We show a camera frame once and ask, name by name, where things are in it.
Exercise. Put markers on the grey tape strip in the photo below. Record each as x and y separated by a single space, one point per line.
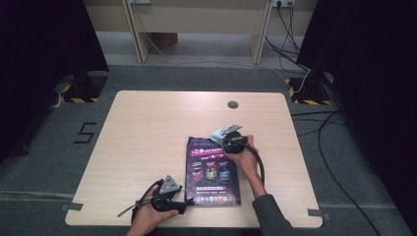
316 213
73 206

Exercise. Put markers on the glossy illustrated magazine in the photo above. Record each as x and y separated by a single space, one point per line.
211 177

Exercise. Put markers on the person's left hand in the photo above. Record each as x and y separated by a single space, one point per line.
147 221

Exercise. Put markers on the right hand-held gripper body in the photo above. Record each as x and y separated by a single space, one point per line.
236 144

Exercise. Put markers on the light blue cloth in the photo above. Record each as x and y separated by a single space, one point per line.
217 135

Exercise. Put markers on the person's right hand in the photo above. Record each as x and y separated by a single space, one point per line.
246 162

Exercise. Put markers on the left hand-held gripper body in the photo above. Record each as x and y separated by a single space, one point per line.
167 196

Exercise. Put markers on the white wall socket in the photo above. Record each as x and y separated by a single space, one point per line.
283 2

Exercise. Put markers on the brown cardboard box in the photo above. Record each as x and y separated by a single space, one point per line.
165 39

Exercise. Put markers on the black curtain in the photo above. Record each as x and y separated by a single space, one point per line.
39 65
377 82

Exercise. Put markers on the hazard-taped black stand base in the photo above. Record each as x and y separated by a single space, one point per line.
85 88
309 91

